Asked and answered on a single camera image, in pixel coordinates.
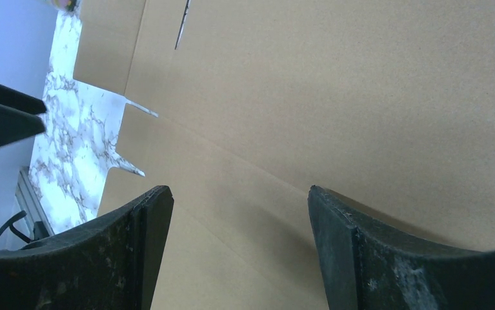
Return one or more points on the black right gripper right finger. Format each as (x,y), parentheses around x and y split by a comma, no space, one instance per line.
(368,264)

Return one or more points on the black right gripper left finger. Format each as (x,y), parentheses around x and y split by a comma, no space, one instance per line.
(111,262)

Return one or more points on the brown cardboard box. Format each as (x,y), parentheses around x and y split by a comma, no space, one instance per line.
(389,104)

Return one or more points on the aluminium frame rail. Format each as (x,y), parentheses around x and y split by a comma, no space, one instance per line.
(37,221)

